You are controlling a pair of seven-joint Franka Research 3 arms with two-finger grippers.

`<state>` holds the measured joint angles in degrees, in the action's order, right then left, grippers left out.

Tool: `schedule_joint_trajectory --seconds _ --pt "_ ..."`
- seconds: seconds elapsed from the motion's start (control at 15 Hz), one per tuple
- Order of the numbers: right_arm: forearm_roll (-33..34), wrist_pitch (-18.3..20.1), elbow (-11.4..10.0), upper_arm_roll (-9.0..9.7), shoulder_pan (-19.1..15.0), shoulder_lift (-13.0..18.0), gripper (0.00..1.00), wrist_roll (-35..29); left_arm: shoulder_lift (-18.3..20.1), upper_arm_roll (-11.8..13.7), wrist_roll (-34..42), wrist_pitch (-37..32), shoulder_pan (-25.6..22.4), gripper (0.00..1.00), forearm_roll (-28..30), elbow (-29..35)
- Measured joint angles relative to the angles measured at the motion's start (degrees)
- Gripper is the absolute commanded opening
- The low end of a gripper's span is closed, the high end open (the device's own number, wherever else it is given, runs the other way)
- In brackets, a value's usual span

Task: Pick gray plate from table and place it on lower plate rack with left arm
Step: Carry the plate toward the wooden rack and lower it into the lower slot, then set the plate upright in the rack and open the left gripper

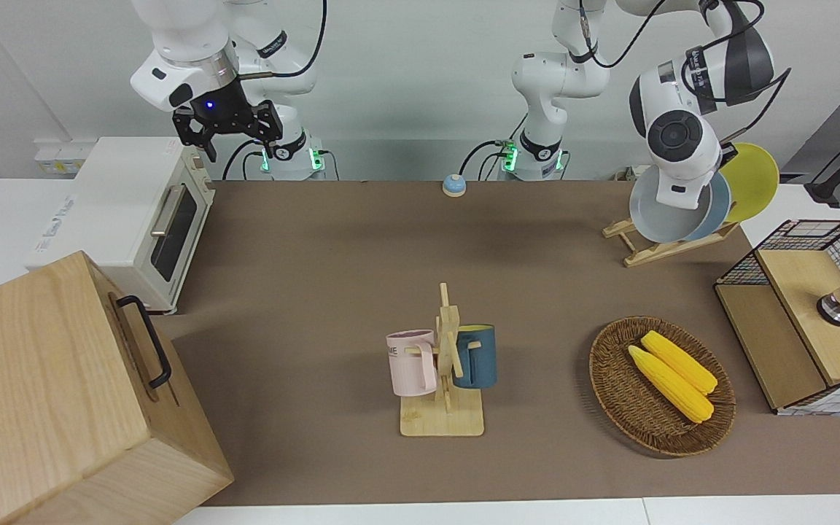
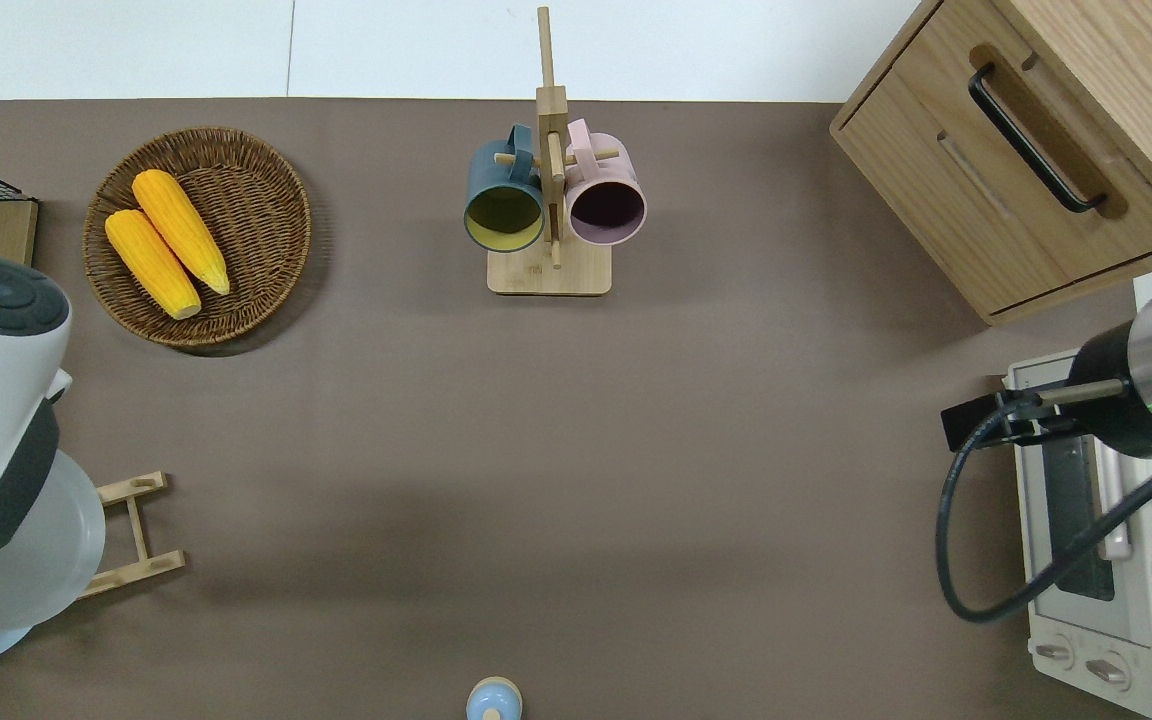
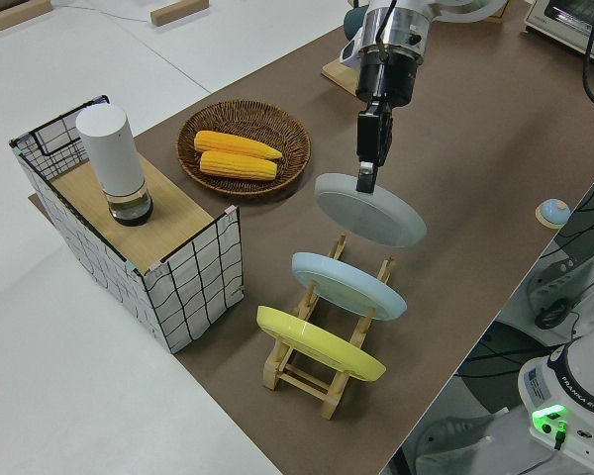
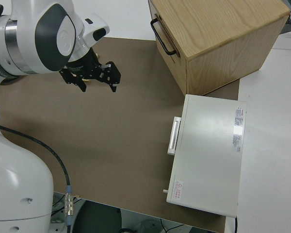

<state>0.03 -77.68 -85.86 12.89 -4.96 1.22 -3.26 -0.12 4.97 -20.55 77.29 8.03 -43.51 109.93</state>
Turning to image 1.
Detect brown table mat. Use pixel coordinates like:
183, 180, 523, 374
149, 179, 840, 508

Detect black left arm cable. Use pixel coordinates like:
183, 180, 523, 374
575, 0, 793, 147

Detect black right base cables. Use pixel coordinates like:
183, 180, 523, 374
221, 140, 341, 182

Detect black left base cables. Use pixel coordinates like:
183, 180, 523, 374
459, 109, 570, 182

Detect dark blue mug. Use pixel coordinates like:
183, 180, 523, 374
452, 324, 499, 390

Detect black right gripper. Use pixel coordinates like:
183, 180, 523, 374
173, 76, 284, 163

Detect wooden mug tree stand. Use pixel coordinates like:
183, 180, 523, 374
400, 282, 485, 438

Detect black base cables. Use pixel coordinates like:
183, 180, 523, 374
459, 109, 570, 182
221, 140, 341, 182

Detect brown wicker basket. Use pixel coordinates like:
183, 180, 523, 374
588, 316, 736, 458

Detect wood and wire shelf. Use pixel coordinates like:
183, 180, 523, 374
714, 218, 840, 417

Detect gray plate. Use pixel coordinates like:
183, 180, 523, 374
629, 168, 722, 245

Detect yellow corn cob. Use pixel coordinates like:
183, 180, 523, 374
627, 344, 715, 424
640, 330, 719, 396

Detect black box handle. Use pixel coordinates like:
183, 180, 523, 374
116, 295, 173, 389

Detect white wall outlet strip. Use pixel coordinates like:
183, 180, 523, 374
34, 138, 98, 176

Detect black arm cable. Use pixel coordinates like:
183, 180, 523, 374
575, 0, 793, 147
238, 0, 329, 79

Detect blue plate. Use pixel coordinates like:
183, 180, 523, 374
685, 171, 734, 243

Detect yellow plate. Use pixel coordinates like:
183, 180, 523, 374
717, 142, 780, 224

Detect wooden plate rack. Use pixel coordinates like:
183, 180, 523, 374
602, 217, 741, 268

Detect pink mug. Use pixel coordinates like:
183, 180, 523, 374
386, 330, 439, 398

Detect white toaster oven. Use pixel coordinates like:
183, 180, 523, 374
23, 136, 216, 315

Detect large wooden box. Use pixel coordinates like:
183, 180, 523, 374
0, 250, 235, 525

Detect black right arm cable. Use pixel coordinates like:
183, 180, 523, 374
238, 0, 329, 79

